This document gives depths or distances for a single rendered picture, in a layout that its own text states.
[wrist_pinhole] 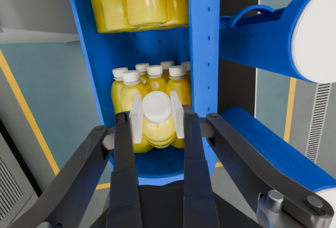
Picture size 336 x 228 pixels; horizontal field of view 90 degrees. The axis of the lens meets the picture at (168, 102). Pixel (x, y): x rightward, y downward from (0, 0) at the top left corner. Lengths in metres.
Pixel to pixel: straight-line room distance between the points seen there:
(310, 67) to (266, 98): 1.32
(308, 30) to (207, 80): 0.37
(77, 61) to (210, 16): 1.41
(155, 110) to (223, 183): 2.15
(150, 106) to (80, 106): 1.53
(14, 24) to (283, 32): 0.79
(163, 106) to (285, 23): 0.48
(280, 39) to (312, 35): 0.07
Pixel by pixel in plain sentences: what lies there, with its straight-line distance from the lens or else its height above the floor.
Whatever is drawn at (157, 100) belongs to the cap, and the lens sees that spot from 0.22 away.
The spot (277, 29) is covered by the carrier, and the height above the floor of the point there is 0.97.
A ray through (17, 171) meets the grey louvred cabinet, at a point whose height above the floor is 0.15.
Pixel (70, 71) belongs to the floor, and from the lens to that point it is 1.66.
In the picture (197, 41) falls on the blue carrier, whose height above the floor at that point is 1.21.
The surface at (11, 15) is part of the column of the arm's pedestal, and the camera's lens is 0.73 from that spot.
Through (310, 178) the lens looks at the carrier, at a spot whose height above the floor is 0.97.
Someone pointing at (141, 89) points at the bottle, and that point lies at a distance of 0.38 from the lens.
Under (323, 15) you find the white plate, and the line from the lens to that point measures 0.63.
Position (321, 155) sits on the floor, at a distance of 2.76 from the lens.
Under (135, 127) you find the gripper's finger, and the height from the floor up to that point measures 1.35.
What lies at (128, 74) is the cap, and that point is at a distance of 0.37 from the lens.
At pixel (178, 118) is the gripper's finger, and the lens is 0.16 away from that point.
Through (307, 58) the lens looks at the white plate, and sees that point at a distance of 0.62.
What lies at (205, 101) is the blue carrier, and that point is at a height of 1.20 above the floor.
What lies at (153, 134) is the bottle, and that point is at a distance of 0.25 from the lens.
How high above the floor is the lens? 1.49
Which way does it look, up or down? 69 degrees down
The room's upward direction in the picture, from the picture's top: 166 degrees clockwise
